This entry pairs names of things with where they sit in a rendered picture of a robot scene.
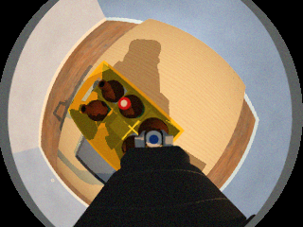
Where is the dark grey shallow tray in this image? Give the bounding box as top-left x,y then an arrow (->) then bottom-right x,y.
75,136 -> 116,184

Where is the yellow crate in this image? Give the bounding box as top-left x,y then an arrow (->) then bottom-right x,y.
68,61 -> 184,171

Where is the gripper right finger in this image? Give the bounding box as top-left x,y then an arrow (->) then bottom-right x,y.
160,130 -> 173,147

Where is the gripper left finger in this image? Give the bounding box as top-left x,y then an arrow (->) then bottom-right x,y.
134,131 -> 147,148

